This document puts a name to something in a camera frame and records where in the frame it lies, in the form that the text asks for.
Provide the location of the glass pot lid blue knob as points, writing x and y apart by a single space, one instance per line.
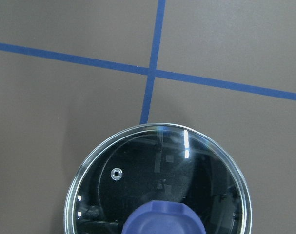
158 178

